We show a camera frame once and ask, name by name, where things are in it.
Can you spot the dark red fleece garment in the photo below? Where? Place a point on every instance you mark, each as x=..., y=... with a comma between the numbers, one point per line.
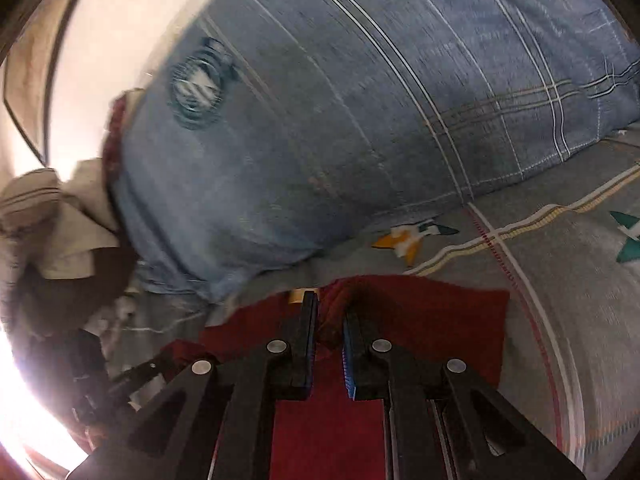
x=440, y=320

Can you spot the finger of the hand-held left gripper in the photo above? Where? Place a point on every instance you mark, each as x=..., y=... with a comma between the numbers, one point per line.
x=145, y=367

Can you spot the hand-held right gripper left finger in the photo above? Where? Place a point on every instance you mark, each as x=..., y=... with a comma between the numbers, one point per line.
x=312, y=340

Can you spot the beige striped cloth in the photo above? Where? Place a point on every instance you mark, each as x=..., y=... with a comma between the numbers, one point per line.
x=60, y=220

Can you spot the blue plaid pillow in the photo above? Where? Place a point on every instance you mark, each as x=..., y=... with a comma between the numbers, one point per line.
x=350, y=110

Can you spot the grey printed bed sheet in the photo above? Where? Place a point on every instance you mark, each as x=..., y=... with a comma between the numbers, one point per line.
x=575, y=285

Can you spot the dark cloth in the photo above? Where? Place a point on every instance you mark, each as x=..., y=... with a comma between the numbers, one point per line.
x=75, y=290

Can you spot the brown wooden frame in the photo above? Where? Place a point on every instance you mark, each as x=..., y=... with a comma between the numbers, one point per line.
x=30, y=60

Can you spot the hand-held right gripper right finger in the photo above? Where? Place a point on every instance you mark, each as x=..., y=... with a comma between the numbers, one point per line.
x=350, y=360

